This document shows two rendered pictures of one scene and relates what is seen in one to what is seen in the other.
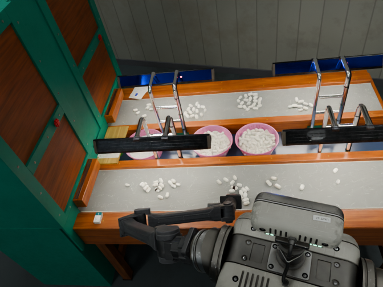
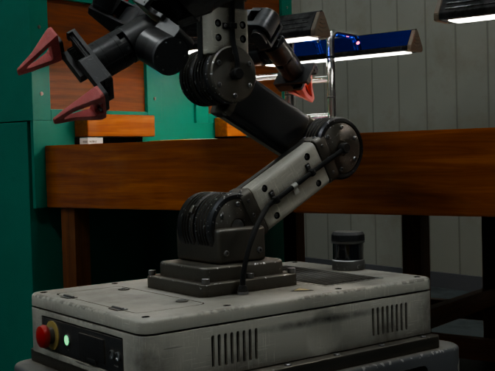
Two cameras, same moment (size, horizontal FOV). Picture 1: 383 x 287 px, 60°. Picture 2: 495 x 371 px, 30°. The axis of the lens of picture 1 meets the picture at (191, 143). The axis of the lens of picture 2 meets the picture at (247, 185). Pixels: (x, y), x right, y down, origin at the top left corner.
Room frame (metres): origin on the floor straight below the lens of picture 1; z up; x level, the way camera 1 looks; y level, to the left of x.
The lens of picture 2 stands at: (-1.27, -0.91, 0.72)
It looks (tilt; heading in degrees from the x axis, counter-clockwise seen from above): 2 degrees down; 24
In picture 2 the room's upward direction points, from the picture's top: 2 degrees counter-clockwise
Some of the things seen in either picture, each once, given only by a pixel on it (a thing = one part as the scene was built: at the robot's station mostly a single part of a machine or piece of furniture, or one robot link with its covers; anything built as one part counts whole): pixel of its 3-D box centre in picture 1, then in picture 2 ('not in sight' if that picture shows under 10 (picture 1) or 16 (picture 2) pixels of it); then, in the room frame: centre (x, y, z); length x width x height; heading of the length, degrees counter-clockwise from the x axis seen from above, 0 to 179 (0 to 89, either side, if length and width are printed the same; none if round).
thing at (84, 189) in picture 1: (87, 181); (116, 125); (1.27, 0.64, 0.83); 0.30 x 0.06 x 0.07; 166
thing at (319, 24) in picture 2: (151, 141); (233, 34); (1.23, 0.20, 1.08); 0.62 x 0.08 x 0.07; 76
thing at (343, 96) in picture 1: (325, 95); not in sight; (1.46, -0.86, 0.90); 0.20 x 0.19 x 0.45; 76
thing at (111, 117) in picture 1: (114, 105); (245, 126); (1.93, 0.48, 0.83); 0.30 x 0.06 x 0.07; 166
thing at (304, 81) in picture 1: (237, 94); not in sight; (1.93, -0.42, 0.67); 1.81 x 0.12 x 0.19; 76
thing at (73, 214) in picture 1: (84, 174); (132, 238); (1.71, 0.85, 0.42); 1.36 x 0.55 x 0.84; 166
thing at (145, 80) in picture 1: (165, 76); (334, 48); (1.77, 0.07, 1.08); 0.62 x 0.08 x 0.07; 76
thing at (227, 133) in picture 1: (212, 144); not in sight; (1.43, -0.13, 0.72); 0.27 x 0.27 x 0.10
